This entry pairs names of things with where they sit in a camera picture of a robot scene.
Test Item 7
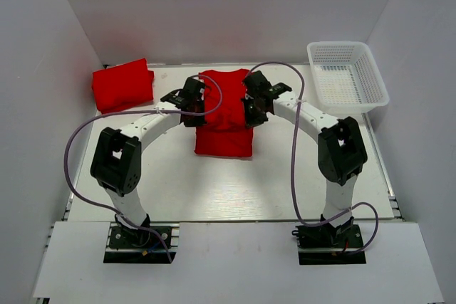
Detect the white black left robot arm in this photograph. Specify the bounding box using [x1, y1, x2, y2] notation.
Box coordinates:
[90, 77, 206, 246]

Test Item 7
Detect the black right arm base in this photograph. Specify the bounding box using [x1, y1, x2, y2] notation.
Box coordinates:
[291, 222, 366, 266]

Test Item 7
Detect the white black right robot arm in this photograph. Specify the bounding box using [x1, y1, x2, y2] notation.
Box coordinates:
[242, 71, 368, 246]

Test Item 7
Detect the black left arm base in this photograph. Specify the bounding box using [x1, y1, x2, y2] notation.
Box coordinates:
[103, 222, 179, 265]

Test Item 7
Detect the folded red t-shirt stack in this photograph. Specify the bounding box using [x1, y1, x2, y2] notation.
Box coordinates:
[91, 58, 155, 114]

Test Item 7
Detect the white plastic basket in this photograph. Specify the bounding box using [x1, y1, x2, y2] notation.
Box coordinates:
[307, 41, 390, 116]

